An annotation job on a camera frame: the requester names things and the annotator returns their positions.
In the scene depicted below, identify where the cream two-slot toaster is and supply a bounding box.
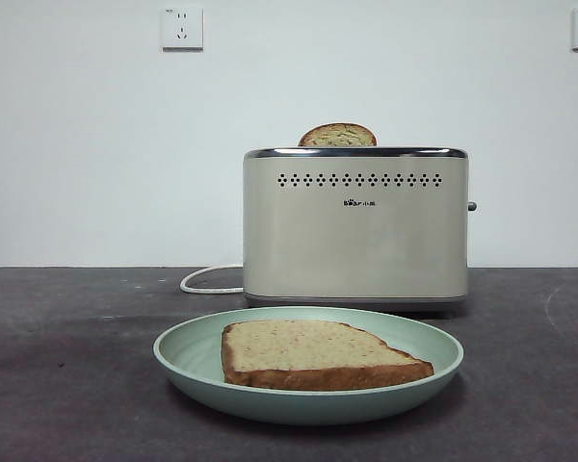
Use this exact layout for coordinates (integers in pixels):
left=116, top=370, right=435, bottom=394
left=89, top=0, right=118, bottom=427
left=243, top=146, right=480, bottom=320

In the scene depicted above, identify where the large toast bread slice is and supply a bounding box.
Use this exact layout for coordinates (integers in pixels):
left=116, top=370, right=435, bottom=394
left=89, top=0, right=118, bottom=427
left=221, top=320, right=435, bottom=392

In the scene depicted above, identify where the small toast bread slice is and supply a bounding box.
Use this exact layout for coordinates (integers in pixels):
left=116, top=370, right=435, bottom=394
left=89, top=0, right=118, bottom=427
left=298, top=122, right=378, bottom=147

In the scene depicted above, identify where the pale green round plate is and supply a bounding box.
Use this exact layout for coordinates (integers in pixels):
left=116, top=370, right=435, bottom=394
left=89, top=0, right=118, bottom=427
left=152, top=306, right=464, bottom=427

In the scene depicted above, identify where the white toaster power cable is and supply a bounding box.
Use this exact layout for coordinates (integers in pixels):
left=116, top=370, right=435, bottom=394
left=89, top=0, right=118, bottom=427
left=179, top=266, right=246, bottom=295

